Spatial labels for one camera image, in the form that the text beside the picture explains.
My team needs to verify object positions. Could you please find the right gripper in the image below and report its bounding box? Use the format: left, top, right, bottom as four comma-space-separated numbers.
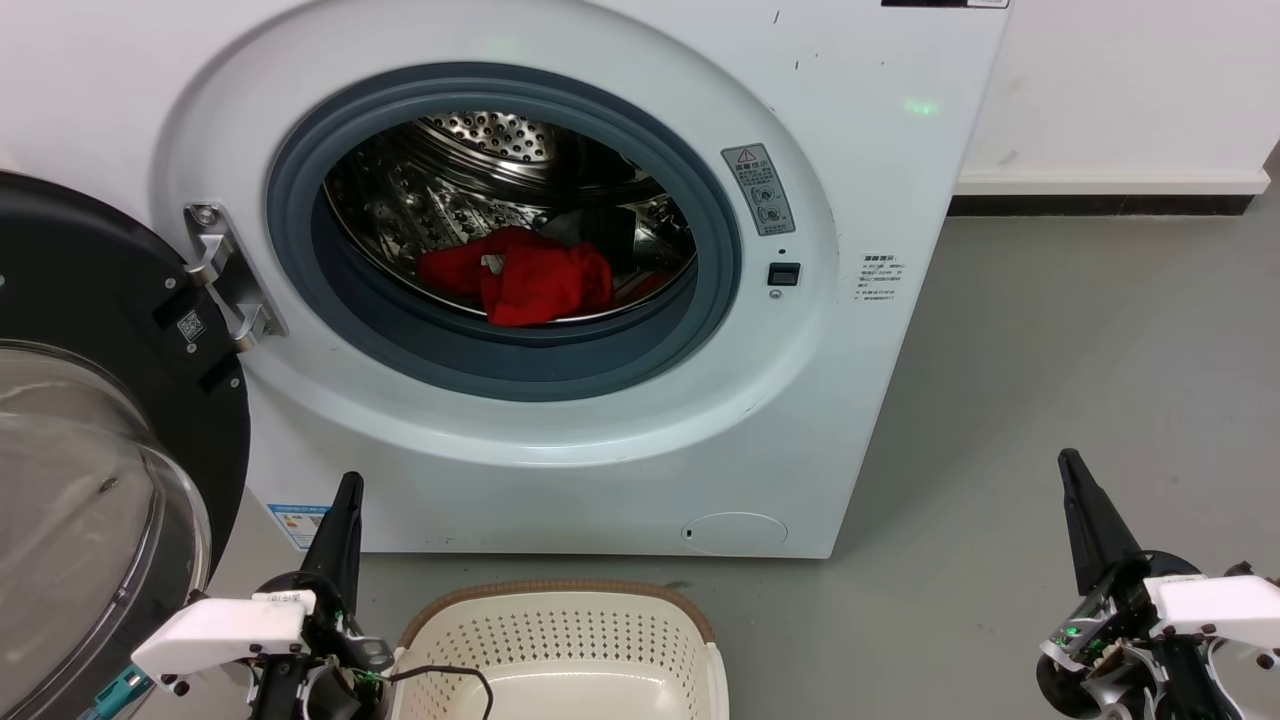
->
1035, 449, 1219, 720

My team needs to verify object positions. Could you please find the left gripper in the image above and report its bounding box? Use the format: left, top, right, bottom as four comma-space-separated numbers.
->
250, 472, 396, 720

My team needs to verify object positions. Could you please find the red garment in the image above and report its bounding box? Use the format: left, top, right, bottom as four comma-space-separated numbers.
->
417, 226, 616, 328

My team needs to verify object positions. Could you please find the cream perforated laundry basket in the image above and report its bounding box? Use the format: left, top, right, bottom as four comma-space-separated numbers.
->
390, 579, 731, 720

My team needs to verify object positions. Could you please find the stainless steel washing machine drum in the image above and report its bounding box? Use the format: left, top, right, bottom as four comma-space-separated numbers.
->
322, 110, 698, 326

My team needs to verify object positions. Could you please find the black round washer door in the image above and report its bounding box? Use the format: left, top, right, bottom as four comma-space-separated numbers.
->
0, 170, 251, 720

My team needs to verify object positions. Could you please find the dark garment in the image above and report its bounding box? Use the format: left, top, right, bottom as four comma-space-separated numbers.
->
535, 207, 641, 276

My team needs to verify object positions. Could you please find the blue energy label sticker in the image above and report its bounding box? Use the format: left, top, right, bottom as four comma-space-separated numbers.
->
266, 503, 331, 551

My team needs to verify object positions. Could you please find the grey rubber door gasket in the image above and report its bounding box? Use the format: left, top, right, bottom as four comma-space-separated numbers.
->
265, 62, 743, 403

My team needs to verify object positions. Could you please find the white front-load washing machine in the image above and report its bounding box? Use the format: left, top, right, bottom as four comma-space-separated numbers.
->
0, 0, 1011, 559

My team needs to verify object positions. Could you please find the silver metal door hinge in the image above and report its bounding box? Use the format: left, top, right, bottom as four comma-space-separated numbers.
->
184, 202, 289, 353

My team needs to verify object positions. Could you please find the white and black baseboard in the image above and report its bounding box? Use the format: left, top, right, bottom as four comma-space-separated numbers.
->
950, 165, 1273, 217

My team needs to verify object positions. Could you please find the round white filter cover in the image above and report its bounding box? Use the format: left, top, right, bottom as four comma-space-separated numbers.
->
681, 512, 789, 556

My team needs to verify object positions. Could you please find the grey warning label sticker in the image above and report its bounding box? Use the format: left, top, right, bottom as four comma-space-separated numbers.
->
721, 143, 797, 238

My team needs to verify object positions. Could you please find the thin black cable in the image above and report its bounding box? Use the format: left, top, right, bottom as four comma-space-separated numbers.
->
385, 664, 495, 720

